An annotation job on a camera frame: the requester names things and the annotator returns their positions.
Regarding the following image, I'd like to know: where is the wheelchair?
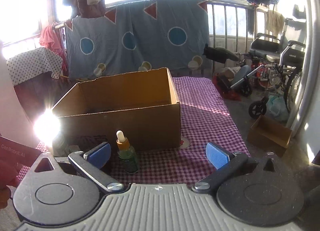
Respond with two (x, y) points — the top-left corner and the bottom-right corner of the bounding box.
(244, 19), (306, 119)

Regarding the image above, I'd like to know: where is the black bicycle seat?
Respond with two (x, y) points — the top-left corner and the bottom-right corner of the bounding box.
(203, 44), (239, 63)

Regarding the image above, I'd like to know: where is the metal balcony railing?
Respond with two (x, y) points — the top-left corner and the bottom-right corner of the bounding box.
(63, 0), (254, 62)

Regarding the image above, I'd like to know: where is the green plastic bag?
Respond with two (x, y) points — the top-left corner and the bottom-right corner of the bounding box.
(266, 95), (289, 122)

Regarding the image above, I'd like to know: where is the green dropper bottle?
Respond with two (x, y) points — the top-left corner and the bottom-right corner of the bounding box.
(116, 130), (139, 174)

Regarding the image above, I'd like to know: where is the beige hanging towel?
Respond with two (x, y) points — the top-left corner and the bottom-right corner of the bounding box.
(265, 9), (285, 36)

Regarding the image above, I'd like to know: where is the pink hanging cloth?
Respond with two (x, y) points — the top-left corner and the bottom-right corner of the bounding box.
(39, 22), (68, 76)

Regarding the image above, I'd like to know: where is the purple checkered tablecloth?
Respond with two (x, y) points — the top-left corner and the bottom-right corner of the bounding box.
(17, 76), (251, 187)

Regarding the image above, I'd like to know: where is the large cardboard box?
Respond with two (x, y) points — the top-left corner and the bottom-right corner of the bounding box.
(53, 68), (181, 150)

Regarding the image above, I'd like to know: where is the blue patterned blanket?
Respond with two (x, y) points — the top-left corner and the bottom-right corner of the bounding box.
(66, 0), (210, 78)

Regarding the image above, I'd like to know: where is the small cardboard box on floor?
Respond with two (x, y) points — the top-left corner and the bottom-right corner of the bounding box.
(247, 115), (292, 158)

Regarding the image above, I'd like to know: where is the polka dot cloth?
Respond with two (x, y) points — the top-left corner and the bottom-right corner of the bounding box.
(7, 47), (63, 86)

